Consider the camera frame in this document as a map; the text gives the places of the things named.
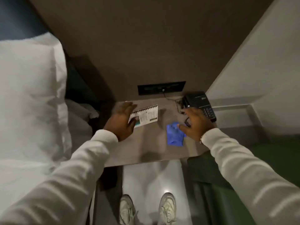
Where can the person's right thumb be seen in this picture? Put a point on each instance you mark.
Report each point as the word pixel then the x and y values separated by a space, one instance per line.
pixel 182 127

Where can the person's right white shoe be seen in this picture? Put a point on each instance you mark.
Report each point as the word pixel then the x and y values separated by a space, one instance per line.
pixel 167 208

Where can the blue cloth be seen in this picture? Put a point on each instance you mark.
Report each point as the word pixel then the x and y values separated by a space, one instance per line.
pixel 174 135

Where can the white spiral notepad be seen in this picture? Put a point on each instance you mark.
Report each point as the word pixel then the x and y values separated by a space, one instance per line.
pixel 146 115

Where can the person's left forearm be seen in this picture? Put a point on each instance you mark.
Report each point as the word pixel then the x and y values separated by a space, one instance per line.
pixel 58 182

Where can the person's left hand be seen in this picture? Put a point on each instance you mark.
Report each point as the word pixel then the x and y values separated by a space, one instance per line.
pixel 120 124

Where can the person's left white shoe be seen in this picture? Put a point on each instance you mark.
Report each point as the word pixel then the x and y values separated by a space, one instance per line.
pixel 127 209

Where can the person's right hand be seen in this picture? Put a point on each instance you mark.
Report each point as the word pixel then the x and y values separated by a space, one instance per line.
pixel 196 126

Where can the dark headboard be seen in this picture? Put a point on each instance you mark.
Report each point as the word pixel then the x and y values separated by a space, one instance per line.
pixel 17 16

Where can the person's right forearm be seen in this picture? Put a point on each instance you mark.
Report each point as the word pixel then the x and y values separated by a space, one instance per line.
pixel 253 178

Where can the black desk telephone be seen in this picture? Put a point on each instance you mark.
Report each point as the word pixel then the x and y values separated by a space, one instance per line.
pixel 200 104

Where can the white pillow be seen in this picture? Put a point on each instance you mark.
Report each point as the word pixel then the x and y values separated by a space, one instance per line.
pixel 30 100

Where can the person's left thumb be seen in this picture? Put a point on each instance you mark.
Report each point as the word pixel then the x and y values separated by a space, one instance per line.
pixel 135 121

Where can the person's white shoe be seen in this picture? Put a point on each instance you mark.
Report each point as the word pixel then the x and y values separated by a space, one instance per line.
pixel 127 209
pixel 167 208

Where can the white bed sheet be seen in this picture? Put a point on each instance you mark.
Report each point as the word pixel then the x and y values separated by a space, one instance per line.
pixel 80 119

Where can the black wall outlet panel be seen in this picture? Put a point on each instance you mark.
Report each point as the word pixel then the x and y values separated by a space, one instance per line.
pixel 161 87

